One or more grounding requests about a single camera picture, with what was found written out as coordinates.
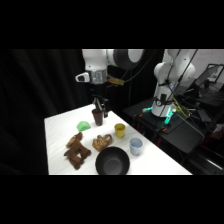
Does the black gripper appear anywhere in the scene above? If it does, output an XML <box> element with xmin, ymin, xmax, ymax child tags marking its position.
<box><xmin>89</xmin><ymin>83</ymin><xmax>110</xmax><ymax>118</ymax></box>

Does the yellow cup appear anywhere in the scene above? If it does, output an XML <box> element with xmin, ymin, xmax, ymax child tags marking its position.
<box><xmin>114</xmin><ymin>123</ymin><xmax>127</xmax><ymax>139</ymax></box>

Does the maroon cup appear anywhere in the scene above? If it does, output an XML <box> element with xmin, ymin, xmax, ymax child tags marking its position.
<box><xmin>91</xmin><ymin>108</ymin><xmax>105</xmax><ymax>127</ymax></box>

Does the light blue cup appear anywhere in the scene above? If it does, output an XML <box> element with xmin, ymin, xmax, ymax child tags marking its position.
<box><xmin>129</xmin><ymin>137</ymin><xmax>144</xmax><ymax>157</ymax></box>

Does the black bowl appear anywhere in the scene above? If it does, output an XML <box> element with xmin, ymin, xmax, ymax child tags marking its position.
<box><xmin>95</xmin><ymin>146</ymin><xmax>131</xmax><ymax>176</ymax></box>

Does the green plastic object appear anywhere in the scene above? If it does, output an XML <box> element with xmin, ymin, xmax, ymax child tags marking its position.
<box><xmin>76</xmin><ymin>120</ymin><xmax>92</xmax><ymax>133</ymax></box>

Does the brown plush toy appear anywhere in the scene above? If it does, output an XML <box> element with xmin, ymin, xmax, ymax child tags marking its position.
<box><xmin>63</xmin><ymin>131</ymin><xmax>92</xmax><ymax>170</ymax></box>

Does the black curtain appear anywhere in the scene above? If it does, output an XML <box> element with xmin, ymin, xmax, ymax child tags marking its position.
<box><xmin>0</xmin><ymin>49</ymin><xmax>164</xmax><ymax>176</ymax></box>

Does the green base light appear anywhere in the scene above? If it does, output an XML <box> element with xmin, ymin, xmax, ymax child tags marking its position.
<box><xmin>143</xmin><ymin>105</ymin><xmax>176</xmax><ymax>127</ymax></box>

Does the black robot stand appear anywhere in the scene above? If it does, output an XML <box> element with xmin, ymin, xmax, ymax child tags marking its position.
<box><xmin>123</xmin><ymin>98</ymin><xmax>206</xmax><ymax>155</ymax></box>

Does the dark laptop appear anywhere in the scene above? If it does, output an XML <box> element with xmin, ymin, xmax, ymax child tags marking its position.
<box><xmin>194</xmin><ymin>63</ymin><xmax>224</xmax><ymax>92</ymax></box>

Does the tan wrist cable connector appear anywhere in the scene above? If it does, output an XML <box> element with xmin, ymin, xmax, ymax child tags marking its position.
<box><xmin>106</xmin><ymin>75</ymin><xmax>126</xmax><ymax>87</ymax></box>

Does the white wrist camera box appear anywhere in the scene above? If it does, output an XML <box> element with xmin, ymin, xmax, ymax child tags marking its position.
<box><xmin>75</xmin><ymin>72</ymin><xmax>91</xmax><ymax>84</ymax></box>

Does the yellow green cable bundle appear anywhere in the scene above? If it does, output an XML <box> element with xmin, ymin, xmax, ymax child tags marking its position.
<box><xmin>172</xmin><ymin>97</ymin><xmax>193</xmax><ymax>119</ymax></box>

